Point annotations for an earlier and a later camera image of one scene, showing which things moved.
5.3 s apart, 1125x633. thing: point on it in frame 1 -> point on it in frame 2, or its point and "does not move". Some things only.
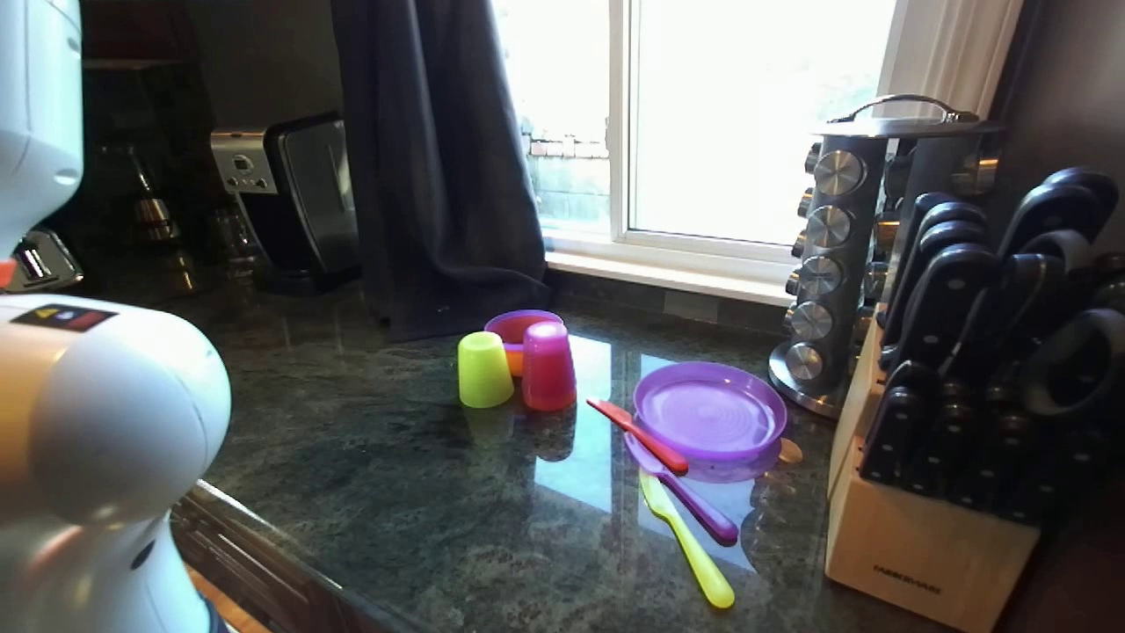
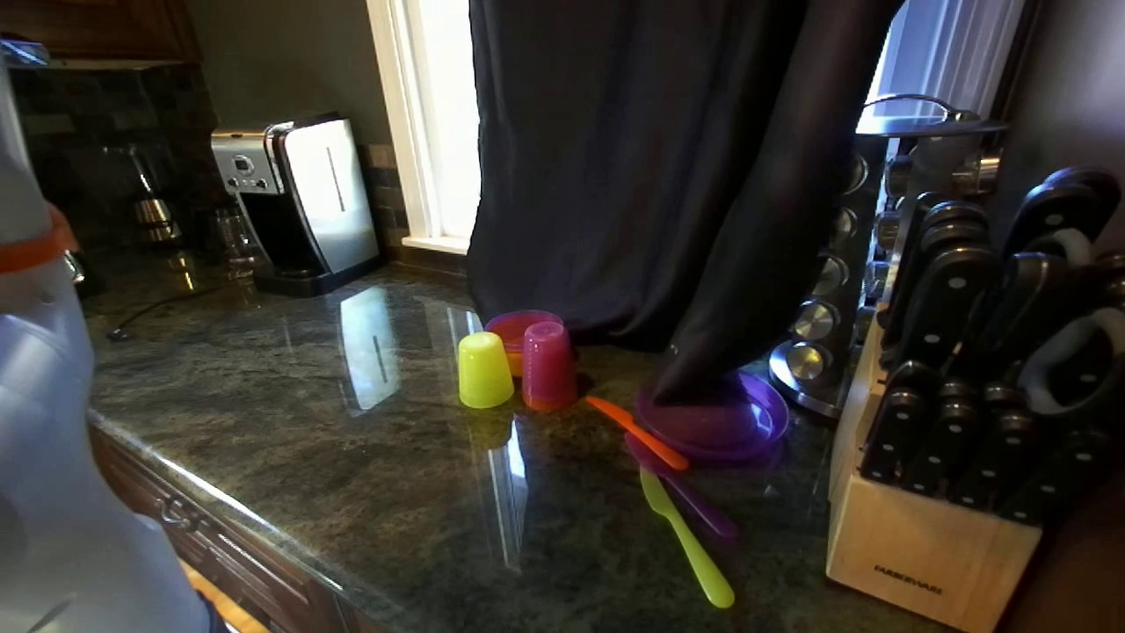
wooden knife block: [938, 473] does not move
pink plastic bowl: [516, 331] does not move
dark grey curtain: [445, 206] -> [663, 173]
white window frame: [674, 138] -> [427, 83]
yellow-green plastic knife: [714, 580] does not move
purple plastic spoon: [686, 495] does not move
